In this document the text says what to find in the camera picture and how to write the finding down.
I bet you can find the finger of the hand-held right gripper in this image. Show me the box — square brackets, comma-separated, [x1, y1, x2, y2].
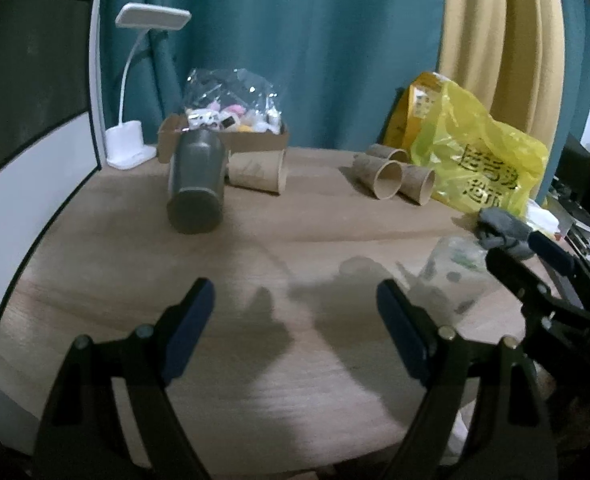
[485, 247, 556, 312]
[529, 231, 590, 317]

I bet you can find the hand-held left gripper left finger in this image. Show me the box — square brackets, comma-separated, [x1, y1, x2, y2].
[35, 277, 216, 480]

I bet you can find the cardboard tube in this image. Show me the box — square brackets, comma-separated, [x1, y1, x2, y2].
[352, 154, 404, 200]
[366, 143, 410, 165]
[399, 164, 436, 206]

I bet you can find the black monitor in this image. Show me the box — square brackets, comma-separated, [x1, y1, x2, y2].
[555, 132, 590, 238]

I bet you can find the yellow curtain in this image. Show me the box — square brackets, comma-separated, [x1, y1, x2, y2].
[437, 0, 576, 147]

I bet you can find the clear bag of small toys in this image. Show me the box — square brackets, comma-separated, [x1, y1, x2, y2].
[184, 67, 282, 135]

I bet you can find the clear plastic cup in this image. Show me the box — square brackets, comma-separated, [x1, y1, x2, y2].
[417, 235, 490, 317]

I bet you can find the orange snack packet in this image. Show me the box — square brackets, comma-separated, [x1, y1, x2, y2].
[382, 72, 450, 148]

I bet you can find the yellow plastic bag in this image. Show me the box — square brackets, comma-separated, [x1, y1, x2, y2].
[409, 80, 550, 216]

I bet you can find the grey metal cup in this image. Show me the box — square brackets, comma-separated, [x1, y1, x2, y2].
[167, 129, 226, 235]

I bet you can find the cardboard tube rear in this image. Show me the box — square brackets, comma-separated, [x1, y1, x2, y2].
[366, 143, 410, 165]

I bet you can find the cardboard box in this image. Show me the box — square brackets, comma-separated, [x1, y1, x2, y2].
[156, 114, 290, 163]

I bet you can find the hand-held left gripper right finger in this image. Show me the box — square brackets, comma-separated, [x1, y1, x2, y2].
[376, 279, 558, 480]

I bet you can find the cardboard tube front left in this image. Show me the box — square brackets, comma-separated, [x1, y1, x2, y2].
[352, 154, 404, 200]

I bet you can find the white desk lamp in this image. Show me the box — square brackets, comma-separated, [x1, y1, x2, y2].
[106, 3, 192, 170]

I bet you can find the cardboard tube front right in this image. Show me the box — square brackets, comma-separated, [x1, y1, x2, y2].
[399, 164, 436, 206]

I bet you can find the white wrapper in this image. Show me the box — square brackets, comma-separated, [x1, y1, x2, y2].
[527, 207, 562, 237]

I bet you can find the teal curtain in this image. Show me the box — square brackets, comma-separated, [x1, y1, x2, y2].
[99, 0, 590, 201]

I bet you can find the grey cloth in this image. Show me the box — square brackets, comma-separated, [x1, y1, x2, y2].
[476, 207, 534, 261]

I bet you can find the brown paper cup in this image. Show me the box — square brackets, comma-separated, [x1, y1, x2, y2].
[226, 147, 289, 195]

